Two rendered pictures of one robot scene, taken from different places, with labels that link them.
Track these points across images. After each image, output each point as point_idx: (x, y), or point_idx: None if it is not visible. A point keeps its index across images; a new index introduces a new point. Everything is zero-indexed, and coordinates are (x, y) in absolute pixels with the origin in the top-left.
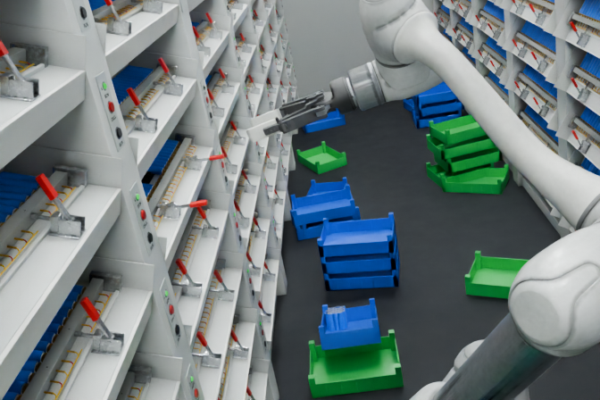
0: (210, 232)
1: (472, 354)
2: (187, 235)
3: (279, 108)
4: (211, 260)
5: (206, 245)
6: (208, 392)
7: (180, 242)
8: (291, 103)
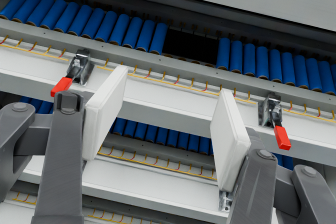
0: (223, 197)
1: None
2: (200, 162)
3: (258, 151)
4: (157, 197)
5: (196, 193)
6: (27, 223)
7: (179, 152)
8: (305, 199)
